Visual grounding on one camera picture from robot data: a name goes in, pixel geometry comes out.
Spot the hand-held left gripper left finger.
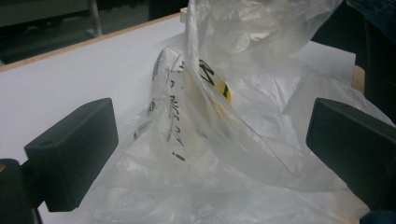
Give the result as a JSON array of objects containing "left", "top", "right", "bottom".
[{"left": 23, "top": 97, "right": 120, "bottom": 213}]

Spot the clear plastic bag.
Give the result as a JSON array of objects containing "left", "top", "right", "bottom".
[{"left": 90, "top": 0, "right": 396, "bottom": 224}]

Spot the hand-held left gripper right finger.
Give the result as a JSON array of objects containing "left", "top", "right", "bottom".
[{"left": 305, "top": 97, "right": 396, "bottom": 213}]

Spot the white plastic box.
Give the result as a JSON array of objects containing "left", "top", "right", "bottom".
[{"left": 179, "top": 7, "right": 190, "bottom": 24}]

